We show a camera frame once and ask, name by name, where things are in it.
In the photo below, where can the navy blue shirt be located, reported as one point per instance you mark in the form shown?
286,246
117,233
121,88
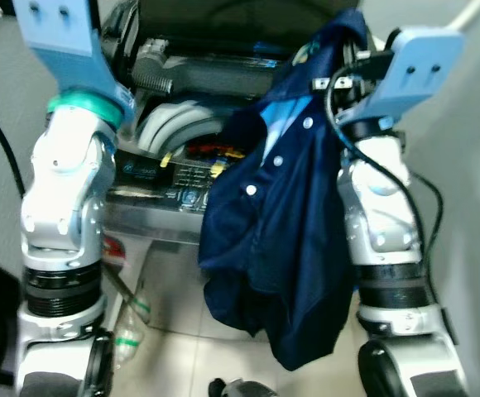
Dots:
281,223

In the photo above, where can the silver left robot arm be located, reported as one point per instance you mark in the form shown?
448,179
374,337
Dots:
62,198

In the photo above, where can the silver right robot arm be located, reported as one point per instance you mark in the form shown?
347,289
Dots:
385,215

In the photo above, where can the grey top-load washing machine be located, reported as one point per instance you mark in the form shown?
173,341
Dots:
174,178

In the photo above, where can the grey robot foot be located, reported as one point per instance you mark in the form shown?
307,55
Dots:
244,387

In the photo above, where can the clear plastic bottle green band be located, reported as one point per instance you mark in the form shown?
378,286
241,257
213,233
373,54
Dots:
127,344

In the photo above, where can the light blue right wrist camera mount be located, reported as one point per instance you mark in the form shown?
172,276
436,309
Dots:
418,70

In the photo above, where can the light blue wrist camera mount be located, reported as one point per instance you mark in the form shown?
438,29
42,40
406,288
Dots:
66,45
418,70

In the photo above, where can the light blue left wrist camera mount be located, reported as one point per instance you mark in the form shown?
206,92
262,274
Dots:
66,45

